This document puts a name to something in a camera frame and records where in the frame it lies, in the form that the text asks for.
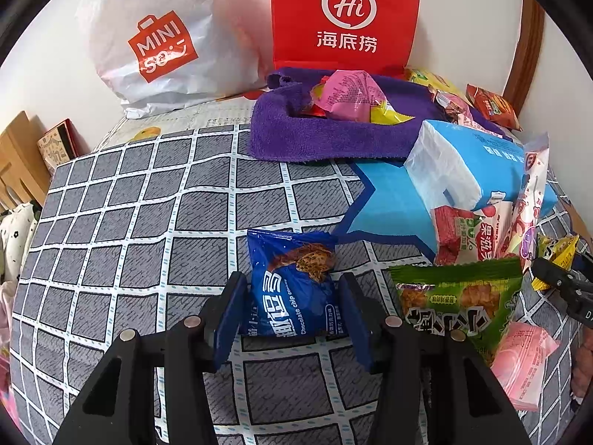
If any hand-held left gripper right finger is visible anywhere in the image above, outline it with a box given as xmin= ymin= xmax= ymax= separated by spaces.
xmin=338 ymin=273 xmax=531 ymax=445

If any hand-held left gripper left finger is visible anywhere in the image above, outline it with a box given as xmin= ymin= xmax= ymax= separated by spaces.
xmin=53 ymin=271 xmax=248 ymax=445

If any yellow black-lettered snack packet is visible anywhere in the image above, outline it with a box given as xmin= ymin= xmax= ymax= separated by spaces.
xmin=533 ymin=234 xmax=581 ymax=293

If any blue cookie packet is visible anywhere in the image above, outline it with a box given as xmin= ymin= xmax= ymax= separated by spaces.
xmin=240 ymin=229 xmax=342 ymax=339

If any pale pink peach packet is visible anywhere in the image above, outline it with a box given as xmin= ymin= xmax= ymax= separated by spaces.
xmin=488 ymin=322 xmax=561 ymax=411

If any long pink bear packet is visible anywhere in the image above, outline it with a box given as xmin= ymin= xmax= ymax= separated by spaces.
xmin=496 ymin=132 xmax=550 ymax=275

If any green snack packet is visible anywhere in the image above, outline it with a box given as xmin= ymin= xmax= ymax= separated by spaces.
xmin=389 ymin=257 xmax=524 ymax=368

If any red strawberry snack packet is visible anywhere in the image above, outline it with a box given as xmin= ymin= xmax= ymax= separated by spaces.
xmin=431 ymin=204 xmax=507 ymax=268

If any purple towel-lined basket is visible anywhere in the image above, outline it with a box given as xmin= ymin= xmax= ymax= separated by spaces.
xmin=249 ymin=67 xmax=506 ymax=163

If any pink yellow-edged snack packet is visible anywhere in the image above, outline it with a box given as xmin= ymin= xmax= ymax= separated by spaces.
xmin=310 ymin=69 xmax=414 ymax=126

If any person's right hand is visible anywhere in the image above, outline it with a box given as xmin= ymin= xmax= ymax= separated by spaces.
xmin=572 ymin=334 xmax=593 ymax=396

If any grey checkered cloth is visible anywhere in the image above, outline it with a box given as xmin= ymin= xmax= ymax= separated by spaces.
xmin=9 ymin=123 xmax=593 ymax=445

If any blue tissue pack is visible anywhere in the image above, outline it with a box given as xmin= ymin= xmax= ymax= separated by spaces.
xmin=403 ymin=119 xmax=557 ymax=223

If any orange chip bag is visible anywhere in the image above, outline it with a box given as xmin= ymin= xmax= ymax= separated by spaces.
xmin=466 ymin=83 xmax=523 ymax=131

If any small clear red packet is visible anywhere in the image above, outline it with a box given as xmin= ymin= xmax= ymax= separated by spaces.
xmin=428 ymin=88 xmax=470 ymax=124

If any white fruit print mat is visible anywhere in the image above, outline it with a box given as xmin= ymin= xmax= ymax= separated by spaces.
xmin=90 ymin=88 xmax=270 ymax=155

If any white spotted clothing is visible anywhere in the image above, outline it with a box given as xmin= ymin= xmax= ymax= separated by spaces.
xmin=0 ymin=201 xmax=42 ymax=284

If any yellow chip bag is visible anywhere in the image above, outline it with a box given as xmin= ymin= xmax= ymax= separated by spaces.
xmin=403 ymin=67 xmax=465 ymax=99

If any patterned box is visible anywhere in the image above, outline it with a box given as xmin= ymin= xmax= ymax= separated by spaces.
xmin=37 ymin=118 xmax=87 ymax=177

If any wooden headboard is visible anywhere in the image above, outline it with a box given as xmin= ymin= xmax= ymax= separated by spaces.
xmin=0 ymin=111 xmax=52 ymax=210

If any white plastic bag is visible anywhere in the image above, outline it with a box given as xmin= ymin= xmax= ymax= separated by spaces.
xmin=76 ymin=0 xmax=270 ymax=119

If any red paper bag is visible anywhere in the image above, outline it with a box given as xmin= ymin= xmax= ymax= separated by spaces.
xmin=270 ymin=0 xmax=423 ymax=79

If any brown wooden door frame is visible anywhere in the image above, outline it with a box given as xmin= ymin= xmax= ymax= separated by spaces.
xmin=503 ymin=0 xmax=546 ymax=103

